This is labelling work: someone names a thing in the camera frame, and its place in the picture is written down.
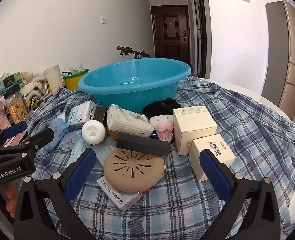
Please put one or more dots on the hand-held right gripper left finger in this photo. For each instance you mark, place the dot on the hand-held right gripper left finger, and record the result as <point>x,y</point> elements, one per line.
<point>80,177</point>

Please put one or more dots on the black framed glass door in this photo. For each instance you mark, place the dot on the black framed glass door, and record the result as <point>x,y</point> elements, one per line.
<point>200,30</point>

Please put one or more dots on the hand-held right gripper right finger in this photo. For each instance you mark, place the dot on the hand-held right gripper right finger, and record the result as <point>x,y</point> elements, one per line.
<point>215,177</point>

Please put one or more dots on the white round jar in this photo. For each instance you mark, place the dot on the white round jar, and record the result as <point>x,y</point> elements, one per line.
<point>93,131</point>

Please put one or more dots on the pink and white plush toy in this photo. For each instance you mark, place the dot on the pink and white plush toy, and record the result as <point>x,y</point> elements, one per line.
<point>162,127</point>

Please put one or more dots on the small cream box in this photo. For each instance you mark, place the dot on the small cream box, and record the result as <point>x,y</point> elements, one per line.
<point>195,160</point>

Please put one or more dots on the blue plastic basin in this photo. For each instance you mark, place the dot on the blue plastic basin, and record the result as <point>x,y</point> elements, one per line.
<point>137,92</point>

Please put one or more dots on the white round desktop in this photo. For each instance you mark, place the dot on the white round desktop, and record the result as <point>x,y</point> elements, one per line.
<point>257,100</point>

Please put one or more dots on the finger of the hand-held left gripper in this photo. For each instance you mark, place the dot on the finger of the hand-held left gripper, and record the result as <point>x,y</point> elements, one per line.
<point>13,131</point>
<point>40,136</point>

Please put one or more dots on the clear jar with yellow contents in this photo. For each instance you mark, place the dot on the clear jar with yellow contents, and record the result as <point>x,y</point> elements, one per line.
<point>17,110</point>

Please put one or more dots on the cream plush toy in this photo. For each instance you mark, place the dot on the cream plush toy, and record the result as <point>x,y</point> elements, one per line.
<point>33,87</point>

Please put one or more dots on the large cream box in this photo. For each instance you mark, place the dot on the large cream box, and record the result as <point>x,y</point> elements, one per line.
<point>195,127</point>

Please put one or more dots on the blue plaid shirt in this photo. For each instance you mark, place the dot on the blue plaid shirt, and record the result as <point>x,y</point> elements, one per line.
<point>237,120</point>

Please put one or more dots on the person's left hand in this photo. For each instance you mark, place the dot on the person's left hand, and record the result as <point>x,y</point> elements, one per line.
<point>11,197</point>

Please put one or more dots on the light blue packet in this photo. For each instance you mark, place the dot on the light blue packet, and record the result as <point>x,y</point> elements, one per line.
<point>58,128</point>
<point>73,141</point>

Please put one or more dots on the dark brown door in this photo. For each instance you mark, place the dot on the dark brown door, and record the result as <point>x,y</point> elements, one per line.
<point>171,30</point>

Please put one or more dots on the small black box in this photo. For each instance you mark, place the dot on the small black box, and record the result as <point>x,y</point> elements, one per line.
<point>100,116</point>

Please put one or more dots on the pale printed sachet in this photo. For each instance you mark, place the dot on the pale printed sachet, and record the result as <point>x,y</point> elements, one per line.
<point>105,151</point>

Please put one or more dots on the black fuzzy scrunchie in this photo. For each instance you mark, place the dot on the black fuzzy scrunchie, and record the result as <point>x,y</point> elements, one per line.
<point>160,107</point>

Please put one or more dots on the white and blue carton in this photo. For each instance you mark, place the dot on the white and blue carton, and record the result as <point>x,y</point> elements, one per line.
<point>83,112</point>

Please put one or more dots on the white box with black print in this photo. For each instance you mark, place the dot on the white box with black print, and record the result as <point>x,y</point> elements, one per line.
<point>120,200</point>

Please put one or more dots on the white light switch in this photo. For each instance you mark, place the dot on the white light switch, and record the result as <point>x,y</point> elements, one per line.
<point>104,20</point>

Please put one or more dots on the white tissue pack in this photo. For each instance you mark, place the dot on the white tissue pack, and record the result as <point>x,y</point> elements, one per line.
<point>127,122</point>

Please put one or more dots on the beige round slotted disc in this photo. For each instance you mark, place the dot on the beige round slotted disc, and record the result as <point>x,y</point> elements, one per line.
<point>132,172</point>

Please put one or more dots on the yellow-green bucket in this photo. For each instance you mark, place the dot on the yellow-green bucket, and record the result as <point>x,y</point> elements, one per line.
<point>73,81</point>

